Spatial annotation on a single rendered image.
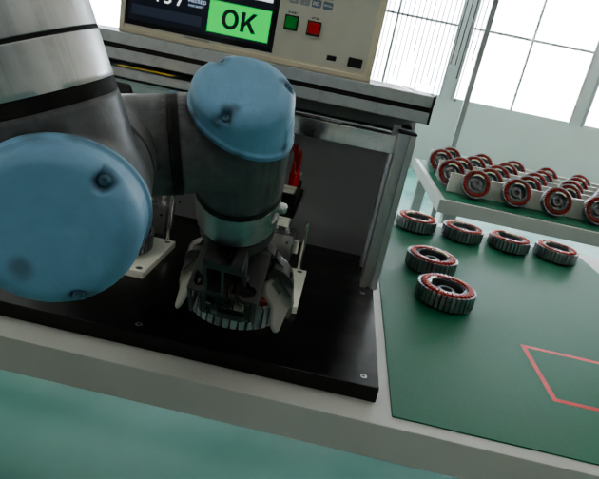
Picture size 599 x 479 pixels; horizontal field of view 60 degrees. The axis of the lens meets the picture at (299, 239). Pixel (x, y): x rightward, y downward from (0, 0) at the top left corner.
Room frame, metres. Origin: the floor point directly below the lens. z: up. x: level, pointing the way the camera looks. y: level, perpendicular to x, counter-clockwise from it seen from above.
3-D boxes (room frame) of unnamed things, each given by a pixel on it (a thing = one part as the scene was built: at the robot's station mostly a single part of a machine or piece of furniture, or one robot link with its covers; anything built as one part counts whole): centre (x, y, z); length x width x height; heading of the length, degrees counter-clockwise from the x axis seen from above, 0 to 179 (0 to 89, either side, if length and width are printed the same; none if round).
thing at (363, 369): (0.80, 0.17, 0.76); 0.64 x 0.47 x 0.02; 88
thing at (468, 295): (0.92, -0.29, 0.77); 0.11 x 0.11 x 0.04
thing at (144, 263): (0.79, 0.30, 0.78); 0.15 x 0.15 x 0.01; 88
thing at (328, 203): (1.04, 0.16, 0.92); 0.66 x 0.01 x 0.30; 88
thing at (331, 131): (0.89, 0.17, 1.03); 0.62 x 0.01 x 0.03; 88
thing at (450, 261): (1.09, -0.30, 0.77); 0.11 x 0.11 x 0.04
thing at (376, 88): (1.11, 0.16, 1.09); 0.68 x 0.44 x 0.05; 88
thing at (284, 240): (0.93, 0.05, 0.80); 0.08 x 0.05 x 0.06; 88
